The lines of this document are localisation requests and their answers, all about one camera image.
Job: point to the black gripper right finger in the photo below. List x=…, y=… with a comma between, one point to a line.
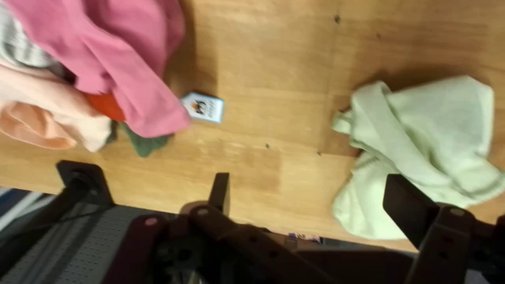
x=410, y=211

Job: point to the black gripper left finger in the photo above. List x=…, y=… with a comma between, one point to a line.
x=221, y=195

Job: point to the light green cloth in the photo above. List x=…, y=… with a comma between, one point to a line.
x=430, y=148

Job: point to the magenta pink cloth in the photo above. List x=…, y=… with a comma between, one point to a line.
x=115, y=58

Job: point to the pale peach cloth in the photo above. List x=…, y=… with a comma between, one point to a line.
x=47, y=111

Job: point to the small white printed card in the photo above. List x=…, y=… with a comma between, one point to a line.
x=203, y=108

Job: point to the red plush vegetable green leaf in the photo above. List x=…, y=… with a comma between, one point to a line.
x=104, y=108

